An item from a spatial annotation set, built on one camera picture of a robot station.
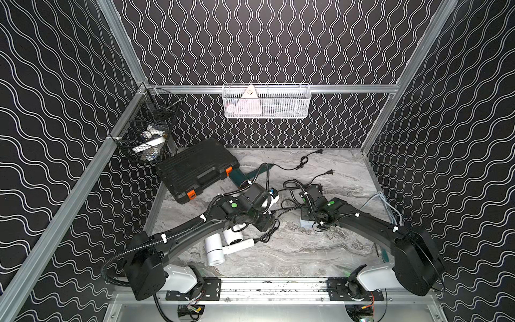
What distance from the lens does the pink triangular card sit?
897 mm

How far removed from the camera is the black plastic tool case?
0.97 meters

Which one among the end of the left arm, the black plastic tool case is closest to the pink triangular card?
the black plastic tool case

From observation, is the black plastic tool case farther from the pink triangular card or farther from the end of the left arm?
the end of the left arm

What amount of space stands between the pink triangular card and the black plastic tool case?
28 centimetres
